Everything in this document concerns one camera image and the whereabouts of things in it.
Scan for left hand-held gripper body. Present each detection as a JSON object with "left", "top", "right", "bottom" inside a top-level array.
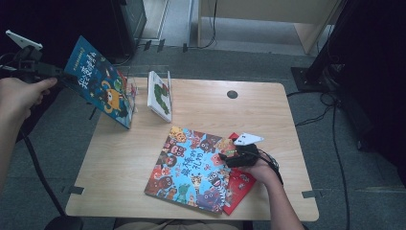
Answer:
[{"left": 5, "top": 29, "right": 62, "bottom": 84}]

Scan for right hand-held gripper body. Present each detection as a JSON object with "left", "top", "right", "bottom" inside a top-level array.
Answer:
[{"left": 227, "top": 132, "right": 265, "bottom": 169}]

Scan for dark blue monster picture book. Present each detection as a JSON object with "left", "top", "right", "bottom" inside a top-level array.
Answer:
[{"left": 61, "top": 34, "right": 135, "bottom": 130}]

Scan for red picture book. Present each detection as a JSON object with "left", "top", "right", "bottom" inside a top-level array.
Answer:
[{"left": 222, "top": 131, "right": 258, "bottom": 216}]

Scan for light blue monster picture book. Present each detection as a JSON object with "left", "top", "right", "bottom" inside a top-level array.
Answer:
[{"left": 144, "top": 126, "right": 238, "bottom": 215}]

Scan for white caterpillar picture book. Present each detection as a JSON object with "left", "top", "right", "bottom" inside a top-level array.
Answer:
[{"left": 147, "top": 70, "right": 173, "bottom": 124}]

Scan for clear acrylic book rack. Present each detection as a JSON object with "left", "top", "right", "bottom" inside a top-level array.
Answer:
[{"left": 119, "top": 65, "right": 172, "bottom": 116}]

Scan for person's right hand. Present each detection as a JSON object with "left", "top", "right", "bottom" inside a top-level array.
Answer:
[{"left": 244, "top": 157, "right": 280, "bottom": 187}]

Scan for person's left hand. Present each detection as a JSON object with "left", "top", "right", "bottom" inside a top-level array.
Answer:
[{"left": 0, "top": 77, "right": 58, "bottom": 125}]

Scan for dark curtain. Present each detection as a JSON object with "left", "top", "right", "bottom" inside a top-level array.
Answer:
[
  {"left": 331, "top": 0, "right": 406, "bottom": 190},
  {"left": 0, "top": 0, "right": 125, "bottom": 154}
]

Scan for person's beige trousers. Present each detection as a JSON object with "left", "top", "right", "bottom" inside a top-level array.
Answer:
[{"left": 113, "top": 218, "right": 243, "bottom": 230}]

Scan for black computer tower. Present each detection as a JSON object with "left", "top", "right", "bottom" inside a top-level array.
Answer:
[{"left": 109, "top": 0, "right": 147, "bottom": 58}]

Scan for black metal stand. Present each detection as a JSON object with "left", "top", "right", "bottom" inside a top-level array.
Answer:
[{"left": 290, "top": 0, "right": 355, "bottom": 94}]

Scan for black chair armrest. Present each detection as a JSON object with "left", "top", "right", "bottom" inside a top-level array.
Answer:
[{"left": 43, "top": 215, "right": 84, "bottom": 230}]

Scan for light wooden cabinet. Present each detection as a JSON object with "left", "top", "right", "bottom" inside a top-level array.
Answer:
[{"left": 196, "top": 0, "right": 344, "bottom": 56}]

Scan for right hand-held gripper black cable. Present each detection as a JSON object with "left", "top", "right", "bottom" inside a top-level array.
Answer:
[{"left": 255, "top": 148, "right": 285, "bottom": 187}]

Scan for hand-held gripper black cable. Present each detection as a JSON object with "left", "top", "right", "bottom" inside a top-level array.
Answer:
[
  {"left": 0, "top": 52, "right": 70, "bottom": 221},
  {"left": 255, "top": 148, "right": 285, "bottom": 187}
]

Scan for black floor cable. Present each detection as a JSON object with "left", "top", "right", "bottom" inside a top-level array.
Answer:
[{"left": 286, "top": 89, "right": 352, "bottom": 230}]

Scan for left hand-held gripper black cable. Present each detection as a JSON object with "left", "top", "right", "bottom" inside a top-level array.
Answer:
[{"left": 0, "top": 52, "right": 70, "bottom": 221}]

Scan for black hanging cable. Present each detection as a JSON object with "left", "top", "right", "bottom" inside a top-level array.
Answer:
[{"left": 188, "top": 0, "right": 218, "bottom": 51}]

